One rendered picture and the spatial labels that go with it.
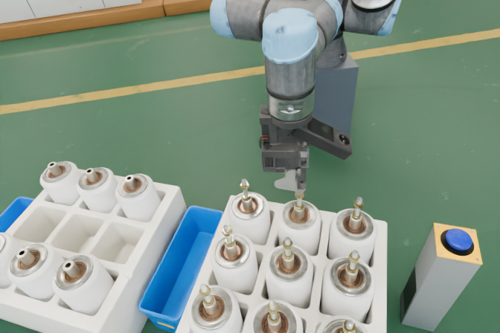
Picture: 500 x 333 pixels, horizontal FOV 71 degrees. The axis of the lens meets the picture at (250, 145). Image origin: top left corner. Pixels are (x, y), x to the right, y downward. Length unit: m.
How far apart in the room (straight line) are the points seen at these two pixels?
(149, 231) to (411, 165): 0.86
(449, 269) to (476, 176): 0.62
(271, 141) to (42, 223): 0.76
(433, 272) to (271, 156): 0.37
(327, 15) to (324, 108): 0.68
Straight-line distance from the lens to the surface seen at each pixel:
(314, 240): 0.81
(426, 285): 0.81
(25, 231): 1.13
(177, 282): 1.03
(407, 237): 1.11
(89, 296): 0.84
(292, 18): 0.50
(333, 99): 1.21
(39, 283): 0.91
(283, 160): 0.62
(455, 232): 0.73
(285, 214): 0.79
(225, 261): 0.74
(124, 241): 1.05
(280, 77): 0.50
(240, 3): 0.63
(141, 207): 0.93
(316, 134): 0.59
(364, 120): 1.44
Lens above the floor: 0.90
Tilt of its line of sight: 43 degrees down
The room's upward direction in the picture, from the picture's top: 7 degrees counter-clockwise
